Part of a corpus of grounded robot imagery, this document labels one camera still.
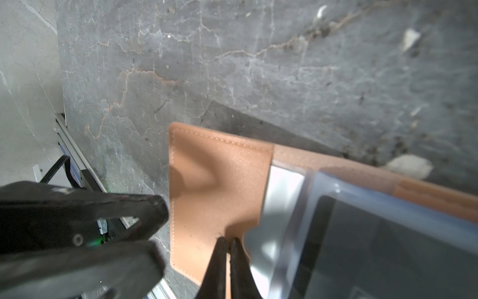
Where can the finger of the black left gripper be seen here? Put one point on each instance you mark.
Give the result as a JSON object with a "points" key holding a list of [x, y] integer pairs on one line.
{"points": [[37, 216], [129, 270]]}

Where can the aluminium rail front frame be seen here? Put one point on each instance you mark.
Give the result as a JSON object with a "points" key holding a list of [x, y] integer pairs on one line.
{"points": [[85, 176]]}

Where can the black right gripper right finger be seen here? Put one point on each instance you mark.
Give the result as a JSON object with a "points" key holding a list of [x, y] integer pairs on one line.
{"points": [[242, 283]]}

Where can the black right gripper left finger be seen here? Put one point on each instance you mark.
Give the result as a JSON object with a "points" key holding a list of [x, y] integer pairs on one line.
{"points": [[214, 282]]}

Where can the clear plastic card sleeves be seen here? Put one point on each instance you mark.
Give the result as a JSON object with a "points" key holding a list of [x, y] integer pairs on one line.
{"points": [[320, 237]]}

